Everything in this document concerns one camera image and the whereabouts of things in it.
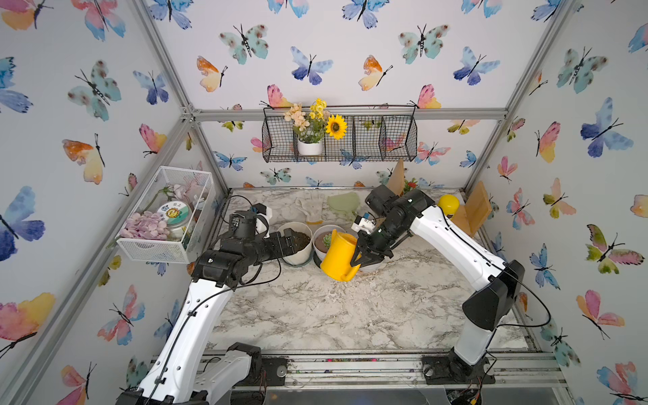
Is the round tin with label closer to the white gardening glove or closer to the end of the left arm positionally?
the end of the left arm

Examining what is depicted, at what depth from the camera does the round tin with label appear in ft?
2.16

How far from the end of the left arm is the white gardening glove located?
471 millimetres

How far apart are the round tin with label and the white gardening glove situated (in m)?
0.52

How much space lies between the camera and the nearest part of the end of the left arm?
1.54 feet
